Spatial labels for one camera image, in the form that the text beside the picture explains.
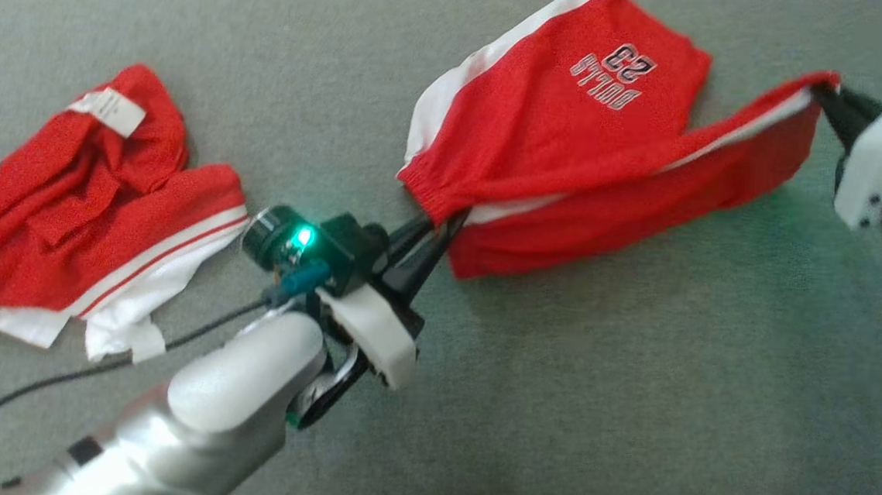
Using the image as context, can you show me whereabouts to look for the red basketball jersey white sleeves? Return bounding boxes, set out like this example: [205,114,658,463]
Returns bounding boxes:
[0,53,261,373]

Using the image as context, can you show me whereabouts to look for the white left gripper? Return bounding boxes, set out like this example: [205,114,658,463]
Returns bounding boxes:
[229,196,470,442]

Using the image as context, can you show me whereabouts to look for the red shorts with white stripe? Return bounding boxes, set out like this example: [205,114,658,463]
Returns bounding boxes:
[390,0,848,305]

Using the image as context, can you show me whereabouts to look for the large grey sofa seat cushion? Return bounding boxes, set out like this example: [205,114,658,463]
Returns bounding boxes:
[0,0,882,495]

